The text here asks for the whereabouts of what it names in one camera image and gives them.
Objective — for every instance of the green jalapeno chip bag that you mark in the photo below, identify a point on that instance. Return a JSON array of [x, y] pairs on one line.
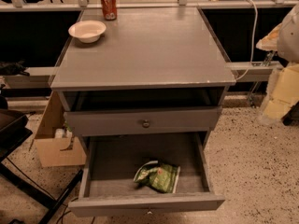
[[158, 175]]

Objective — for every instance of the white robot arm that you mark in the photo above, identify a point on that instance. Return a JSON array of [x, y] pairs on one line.
[[282, 92]]

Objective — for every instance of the grey drawer cabinet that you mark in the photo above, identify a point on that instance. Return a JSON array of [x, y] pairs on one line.
[[132, 99]]

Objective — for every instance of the closed grey top drawer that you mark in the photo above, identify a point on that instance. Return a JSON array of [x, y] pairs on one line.
[[165, 120]]

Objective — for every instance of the open grey middle drawer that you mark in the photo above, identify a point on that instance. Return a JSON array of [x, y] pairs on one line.
[[108, 187]]

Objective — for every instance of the white paper bowl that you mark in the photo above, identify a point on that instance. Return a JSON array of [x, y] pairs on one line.
[[87, 31]]

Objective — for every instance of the cardboard box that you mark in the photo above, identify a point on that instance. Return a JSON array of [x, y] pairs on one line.
[[55, 145]]

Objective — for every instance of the orange soda can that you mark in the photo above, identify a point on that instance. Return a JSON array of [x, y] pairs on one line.
[[109, 9]]

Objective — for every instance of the metal railing frame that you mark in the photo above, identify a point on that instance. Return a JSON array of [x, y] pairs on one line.
[[255, 70]]

